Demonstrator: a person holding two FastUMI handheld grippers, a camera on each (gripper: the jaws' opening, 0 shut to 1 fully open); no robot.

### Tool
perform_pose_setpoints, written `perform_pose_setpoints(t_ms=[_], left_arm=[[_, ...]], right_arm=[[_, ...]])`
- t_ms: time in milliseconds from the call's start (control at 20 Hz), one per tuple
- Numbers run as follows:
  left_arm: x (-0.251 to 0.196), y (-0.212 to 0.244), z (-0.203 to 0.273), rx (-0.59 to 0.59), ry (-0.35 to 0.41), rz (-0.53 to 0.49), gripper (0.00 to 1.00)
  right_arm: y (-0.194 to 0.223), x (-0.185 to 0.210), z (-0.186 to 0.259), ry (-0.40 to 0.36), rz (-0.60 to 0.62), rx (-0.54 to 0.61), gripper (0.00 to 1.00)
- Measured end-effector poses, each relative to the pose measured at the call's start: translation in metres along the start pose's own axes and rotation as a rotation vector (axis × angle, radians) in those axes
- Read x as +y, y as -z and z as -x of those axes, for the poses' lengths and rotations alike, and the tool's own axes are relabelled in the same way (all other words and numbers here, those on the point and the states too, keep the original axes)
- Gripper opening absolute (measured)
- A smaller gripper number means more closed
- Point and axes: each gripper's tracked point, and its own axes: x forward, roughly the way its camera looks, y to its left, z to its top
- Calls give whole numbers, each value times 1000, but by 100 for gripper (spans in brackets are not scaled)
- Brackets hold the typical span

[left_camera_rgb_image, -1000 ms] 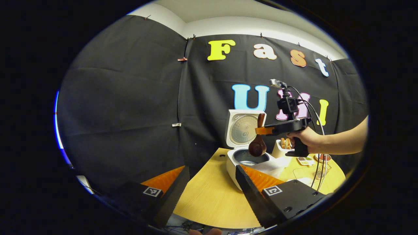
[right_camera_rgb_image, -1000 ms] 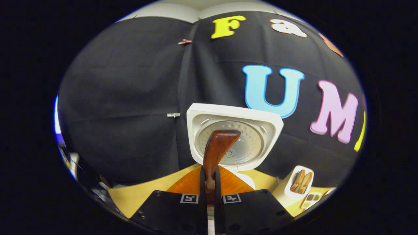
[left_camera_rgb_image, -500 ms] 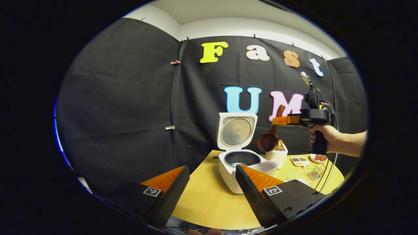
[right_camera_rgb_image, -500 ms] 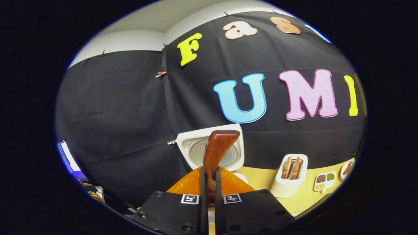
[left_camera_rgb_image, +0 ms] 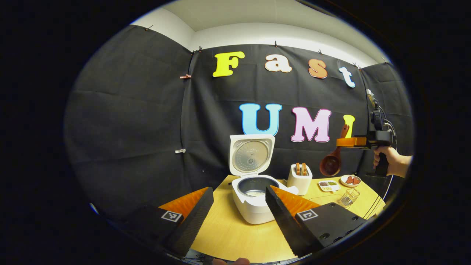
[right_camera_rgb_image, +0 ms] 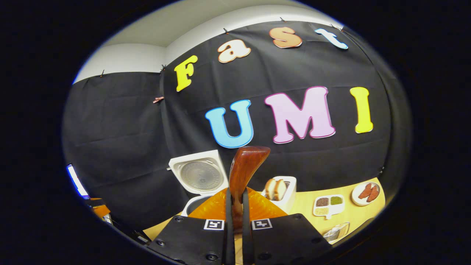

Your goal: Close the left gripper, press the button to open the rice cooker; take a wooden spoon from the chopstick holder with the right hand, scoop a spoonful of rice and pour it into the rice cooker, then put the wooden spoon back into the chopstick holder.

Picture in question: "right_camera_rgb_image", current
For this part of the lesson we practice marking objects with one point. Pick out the white round plate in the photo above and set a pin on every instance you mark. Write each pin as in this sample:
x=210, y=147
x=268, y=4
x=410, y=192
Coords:
x=356, y=197

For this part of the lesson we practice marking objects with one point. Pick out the toasted bread slice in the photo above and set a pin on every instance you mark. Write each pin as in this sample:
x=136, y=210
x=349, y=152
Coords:
x=270, y=189
x=280, y=189

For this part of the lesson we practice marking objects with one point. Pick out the white toaster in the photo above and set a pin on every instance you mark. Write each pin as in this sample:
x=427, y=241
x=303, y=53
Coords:
x=290, y=195

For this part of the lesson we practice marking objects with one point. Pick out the brown wooden spoon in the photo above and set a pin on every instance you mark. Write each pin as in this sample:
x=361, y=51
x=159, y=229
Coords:
x=246, y=165

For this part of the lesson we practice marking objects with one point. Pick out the white divided grain dish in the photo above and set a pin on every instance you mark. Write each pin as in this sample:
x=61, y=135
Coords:
x=328, y=206

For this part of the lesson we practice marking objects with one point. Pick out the black backdrop cloth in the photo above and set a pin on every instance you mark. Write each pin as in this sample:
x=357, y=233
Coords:
x=121, y=121

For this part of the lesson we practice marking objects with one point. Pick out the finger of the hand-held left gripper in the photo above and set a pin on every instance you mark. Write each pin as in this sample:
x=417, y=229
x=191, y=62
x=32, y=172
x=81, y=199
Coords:
x=100, y=210

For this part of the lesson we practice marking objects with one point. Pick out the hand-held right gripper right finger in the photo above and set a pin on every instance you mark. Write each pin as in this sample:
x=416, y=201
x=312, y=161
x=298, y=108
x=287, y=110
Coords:
x=245, y=228

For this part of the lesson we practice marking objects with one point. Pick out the white rice cooker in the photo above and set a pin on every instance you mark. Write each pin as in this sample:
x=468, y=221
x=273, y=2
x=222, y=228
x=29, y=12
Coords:
x=200, y=176

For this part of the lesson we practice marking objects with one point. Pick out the copper clip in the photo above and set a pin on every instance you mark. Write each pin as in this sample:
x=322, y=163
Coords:
x=159, y=99

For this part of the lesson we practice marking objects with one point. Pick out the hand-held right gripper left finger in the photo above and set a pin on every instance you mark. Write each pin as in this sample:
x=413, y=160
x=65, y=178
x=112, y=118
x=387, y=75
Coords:
x=230, y=228

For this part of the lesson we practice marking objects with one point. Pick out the bright screen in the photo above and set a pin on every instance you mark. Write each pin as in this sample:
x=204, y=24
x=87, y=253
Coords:
x=77, y=182

